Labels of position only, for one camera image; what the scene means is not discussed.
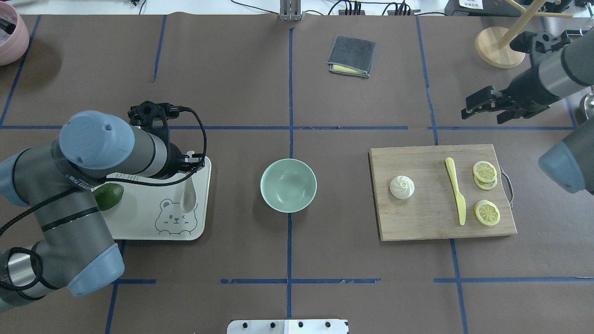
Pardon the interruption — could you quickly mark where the aluminium frame post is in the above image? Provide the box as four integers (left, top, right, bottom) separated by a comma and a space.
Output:
279, 0, 303, 22

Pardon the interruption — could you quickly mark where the pink bowl with ice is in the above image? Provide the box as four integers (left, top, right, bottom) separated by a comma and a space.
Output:
0, 2, 30, 66

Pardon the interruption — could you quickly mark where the beige spoon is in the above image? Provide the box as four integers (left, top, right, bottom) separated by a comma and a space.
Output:
180, 174, 197, 213

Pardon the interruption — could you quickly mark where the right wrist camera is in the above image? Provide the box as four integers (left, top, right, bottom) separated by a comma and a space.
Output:
509, 31, 571, 54

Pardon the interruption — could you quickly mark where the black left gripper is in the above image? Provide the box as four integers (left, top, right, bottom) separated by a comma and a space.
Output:
170, 144, 206, 175

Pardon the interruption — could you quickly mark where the wooden mug tree stand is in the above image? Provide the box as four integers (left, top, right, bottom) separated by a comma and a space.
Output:
474, 0, 573, 69

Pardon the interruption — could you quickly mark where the light green bowl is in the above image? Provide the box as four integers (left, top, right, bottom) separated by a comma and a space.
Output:
259, 159, 317, 213

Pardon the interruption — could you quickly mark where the lower back lemon slice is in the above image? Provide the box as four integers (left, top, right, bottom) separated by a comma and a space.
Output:
473, 177, 498, 191

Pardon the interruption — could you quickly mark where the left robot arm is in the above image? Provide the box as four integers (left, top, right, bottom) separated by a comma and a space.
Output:
1, 110, 206, 312

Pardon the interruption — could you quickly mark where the yellow sponge cloth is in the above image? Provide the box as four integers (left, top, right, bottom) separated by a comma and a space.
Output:
329, 64, 368, 77

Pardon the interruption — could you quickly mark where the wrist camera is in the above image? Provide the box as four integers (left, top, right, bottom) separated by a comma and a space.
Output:
509, 31, 571, 54
127, 101, 190, 133

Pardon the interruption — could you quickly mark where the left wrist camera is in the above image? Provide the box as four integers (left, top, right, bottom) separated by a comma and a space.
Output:
127, 101, 190, 133

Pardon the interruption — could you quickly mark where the white bear tray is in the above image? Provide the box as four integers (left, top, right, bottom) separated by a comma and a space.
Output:
102, 158, 212, 241

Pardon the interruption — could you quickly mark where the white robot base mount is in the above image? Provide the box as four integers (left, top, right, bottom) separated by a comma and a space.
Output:
226, 319, 349, 334

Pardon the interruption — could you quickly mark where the yellow plastic knife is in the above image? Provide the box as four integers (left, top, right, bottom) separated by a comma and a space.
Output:
444, 157, 466, 226

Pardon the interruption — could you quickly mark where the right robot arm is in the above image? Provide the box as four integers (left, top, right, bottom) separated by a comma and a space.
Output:
461, 31, 594, 193

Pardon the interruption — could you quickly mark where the bamboo cutting board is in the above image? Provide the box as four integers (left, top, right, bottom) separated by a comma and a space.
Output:
369, 144, 517, 241

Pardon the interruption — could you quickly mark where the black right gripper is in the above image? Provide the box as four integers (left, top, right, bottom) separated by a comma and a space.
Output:
461, 70, 552, 125

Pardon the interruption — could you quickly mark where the upper lemon slice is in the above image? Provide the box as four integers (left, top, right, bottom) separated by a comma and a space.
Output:
472, 161, 497, 183

